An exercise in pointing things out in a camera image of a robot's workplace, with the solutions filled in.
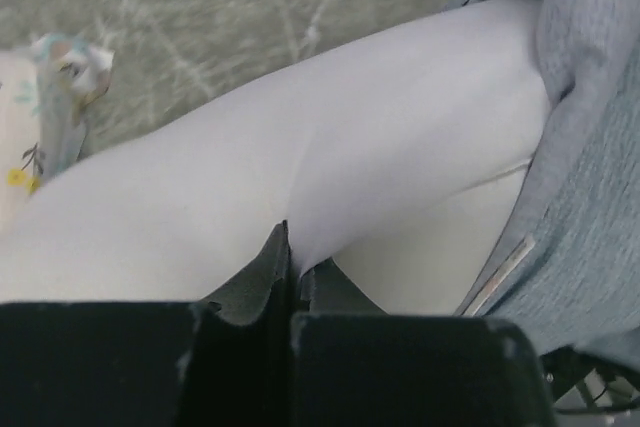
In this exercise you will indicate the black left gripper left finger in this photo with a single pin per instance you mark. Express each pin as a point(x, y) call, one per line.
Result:
point(219, 361)

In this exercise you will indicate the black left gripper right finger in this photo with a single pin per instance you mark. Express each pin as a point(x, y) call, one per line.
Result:
point(353, 365)

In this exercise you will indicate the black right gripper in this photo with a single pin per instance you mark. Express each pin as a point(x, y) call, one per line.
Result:
point(589, 391)

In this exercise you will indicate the blue pillowcase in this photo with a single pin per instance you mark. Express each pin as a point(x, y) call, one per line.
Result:
point(566, 267)

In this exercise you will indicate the white pillow insert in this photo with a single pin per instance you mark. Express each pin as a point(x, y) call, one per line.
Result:
point(400, 155)

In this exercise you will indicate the floral patterned pillow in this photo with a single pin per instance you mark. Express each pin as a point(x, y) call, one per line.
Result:
point(45, 90)

